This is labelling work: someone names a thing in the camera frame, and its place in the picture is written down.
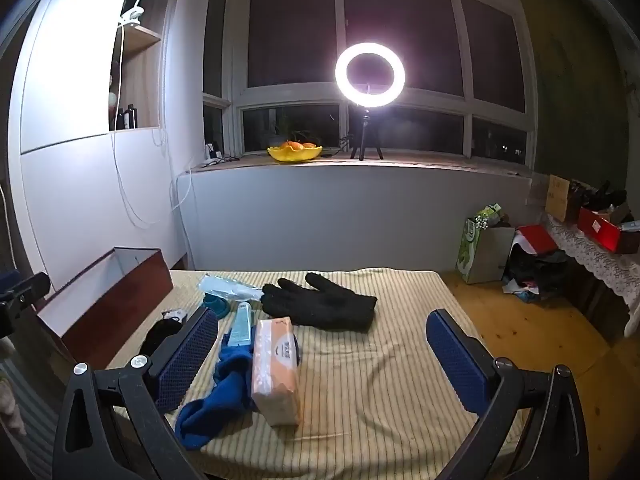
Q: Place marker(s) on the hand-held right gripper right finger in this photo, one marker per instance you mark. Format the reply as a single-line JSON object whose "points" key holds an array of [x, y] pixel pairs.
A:
{"points": [[455, 360]]}

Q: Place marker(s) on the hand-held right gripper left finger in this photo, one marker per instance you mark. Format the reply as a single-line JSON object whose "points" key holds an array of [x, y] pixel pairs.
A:
{"points": [[187, 355]]}

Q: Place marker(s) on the blue sock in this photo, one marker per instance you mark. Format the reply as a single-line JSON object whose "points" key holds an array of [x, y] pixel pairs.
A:
{"points": [[227, 390]]}

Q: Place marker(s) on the brown storage box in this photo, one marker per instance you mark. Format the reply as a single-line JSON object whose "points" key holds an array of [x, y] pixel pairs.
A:
{"points": [[110, 305]]}

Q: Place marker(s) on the orange tissue pack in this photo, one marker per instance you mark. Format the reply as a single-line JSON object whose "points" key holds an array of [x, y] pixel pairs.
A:
{"points": [[275, 370]]}

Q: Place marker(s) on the black knitted glove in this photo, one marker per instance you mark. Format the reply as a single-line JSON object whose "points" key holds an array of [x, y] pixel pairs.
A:
{"points": [[325, 305]]}

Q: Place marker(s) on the person's left hand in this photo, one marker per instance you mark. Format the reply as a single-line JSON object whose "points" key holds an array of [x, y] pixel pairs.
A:
{"points": [[7, 402]]}

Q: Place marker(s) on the black sock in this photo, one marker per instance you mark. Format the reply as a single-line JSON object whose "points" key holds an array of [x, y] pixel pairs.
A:
{"points": [[157, 335]]}

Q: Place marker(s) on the small white packet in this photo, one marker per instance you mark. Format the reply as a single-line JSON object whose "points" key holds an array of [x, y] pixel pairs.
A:
{"points": [[175, 315]]}

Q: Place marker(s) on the light blue hand cream tube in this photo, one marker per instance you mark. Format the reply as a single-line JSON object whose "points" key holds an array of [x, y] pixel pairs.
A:
{"points": [[240, 327]]}

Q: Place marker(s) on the light blue plastic mask packet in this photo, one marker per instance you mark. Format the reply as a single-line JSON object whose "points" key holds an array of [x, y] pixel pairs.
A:
{"points": [[227, 287]]}

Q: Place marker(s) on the green white carton bag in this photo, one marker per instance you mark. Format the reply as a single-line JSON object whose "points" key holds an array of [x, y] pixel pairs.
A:
{"points": [[467, 252]]}

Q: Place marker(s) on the pile of dark clothes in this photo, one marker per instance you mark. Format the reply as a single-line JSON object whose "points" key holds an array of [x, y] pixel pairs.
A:
{"points": [[537, 275]]}

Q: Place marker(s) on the red cloth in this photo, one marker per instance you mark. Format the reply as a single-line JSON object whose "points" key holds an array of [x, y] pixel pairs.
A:
{"points": [[537, 240]]}

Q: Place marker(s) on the white lace tablecloth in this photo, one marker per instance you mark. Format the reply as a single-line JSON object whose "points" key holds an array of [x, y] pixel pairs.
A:
{"points": [[592, 260]]}

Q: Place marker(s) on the red box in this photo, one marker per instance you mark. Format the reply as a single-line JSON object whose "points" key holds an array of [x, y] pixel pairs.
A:
{"points": [[597, 230]]}

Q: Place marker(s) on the brown cardboard box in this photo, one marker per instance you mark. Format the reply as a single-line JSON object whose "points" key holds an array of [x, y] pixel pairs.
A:
{"points": [[560, 197]]}

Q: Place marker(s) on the white power strip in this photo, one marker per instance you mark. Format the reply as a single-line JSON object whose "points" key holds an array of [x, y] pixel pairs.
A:
{"points": [[209, 162]]}

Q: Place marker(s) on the dark bottles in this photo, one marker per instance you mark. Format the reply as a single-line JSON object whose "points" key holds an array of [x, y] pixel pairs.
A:
{"points": [[129, 117]]}

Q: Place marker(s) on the yellow fruit bowl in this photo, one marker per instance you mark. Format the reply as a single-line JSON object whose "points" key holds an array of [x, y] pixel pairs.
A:
{"points": [[292, 156]]}

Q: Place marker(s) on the wooden wall shelf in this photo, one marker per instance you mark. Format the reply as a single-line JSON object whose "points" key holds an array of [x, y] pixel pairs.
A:
{"points": [[145, 80]]}

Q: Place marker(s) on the window frame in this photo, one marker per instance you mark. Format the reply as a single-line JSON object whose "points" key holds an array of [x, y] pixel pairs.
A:
{"points": [[345, 102]]}

